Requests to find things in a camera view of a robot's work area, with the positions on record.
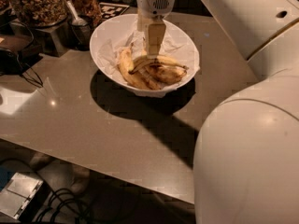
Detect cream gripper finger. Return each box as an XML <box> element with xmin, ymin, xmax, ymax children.
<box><xmin>137</xmin><ymin>9</ymin><xmax>149</xmax><ymax>32</ymax></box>
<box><xmin>145</xmin><ymin>20</ymin><xmax>166</xmax><ymax>58</ymax></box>

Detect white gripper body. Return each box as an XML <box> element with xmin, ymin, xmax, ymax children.
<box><xmin>136</xmin><ymin>0</ymin><xmax>175</xmax><ymax>20</ymax></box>

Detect yellow banana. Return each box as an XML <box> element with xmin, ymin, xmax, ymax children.
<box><xmin>118</xmin><ymin>44</ymin><xmax>162</xmax><ymax>91</ymax></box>
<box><xmin>129</xmin><ymin>55</ymin><xmax>187</xmax><ymax>74</ymax></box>

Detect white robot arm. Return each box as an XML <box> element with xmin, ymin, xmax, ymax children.
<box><xmin>193</xmin><ymin>0</ymin><xmax>299</xmax><ymax>224</ymax></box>

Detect white bowl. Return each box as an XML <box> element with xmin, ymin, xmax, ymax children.
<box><xmin>89</xmin><ymin>13</ymin><xmax>201</xmax><ymax>98</ymax></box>

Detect right brown-spotted banana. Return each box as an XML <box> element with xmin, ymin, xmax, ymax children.
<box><xmin>145</xmin><ymin>64</ymin><xmax>188</xmax><ymax>85</ymax></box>

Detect black white fiducial marker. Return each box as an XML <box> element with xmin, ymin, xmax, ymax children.
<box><xmin>100</xmin><ymin>2</ymin><xmax>129</xmax><ymax>20</ymax></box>

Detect white paper napkin liner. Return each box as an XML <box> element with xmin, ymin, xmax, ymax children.
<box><xmin>96</xmin><ymin>15</ymin><xmax>198</xmax><ymax>99</ymax></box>

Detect small glass granola jar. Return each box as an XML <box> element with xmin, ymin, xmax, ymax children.
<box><xmin>72</xmin><ymin>0</ymin><xmax>102</xmax><ymax>27</ymax></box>

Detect white plastic spoon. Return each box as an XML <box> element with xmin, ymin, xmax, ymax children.
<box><xmin>64</xmin><ymin>0</ymin><xmax>88</xmax><ymax>26</ymax></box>

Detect dark cup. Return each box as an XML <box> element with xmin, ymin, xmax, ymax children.
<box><xmin>68</xmin><ymin>16</ymin><xmax>93</xmax><ymax>50</ymax></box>

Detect metal stand block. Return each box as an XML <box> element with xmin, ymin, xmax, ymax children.
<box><xmin>33</xmin><ymin>21</ymin><xmax>71</xmax><ymax>57</ymax></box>

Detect large glass nut jar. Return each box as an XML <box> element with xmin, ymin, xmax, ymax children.
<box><xmin>10</xmin><ymin>0</ymin><xmax>67</xmax><ymax>28</ymax></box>

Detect silver box on floor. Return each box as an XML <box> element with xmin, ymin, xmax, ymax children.
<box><xmin>0</xmin><ymin>173</ymin><xmax>44</xmax><ymax>220</ymax></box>

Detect black device with cable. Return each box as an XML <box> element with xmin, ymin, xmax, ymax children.
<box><xmin>0</xmin><ymin>21</ymin><xmax>43</xmax><ymax>88</ymax></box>

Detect black floor cables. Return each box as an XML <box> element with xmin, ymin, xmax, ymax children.
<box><xmin>32</xmin><ymin>187</ymin><xmax>141</xmax><ymax>224</ymax></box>

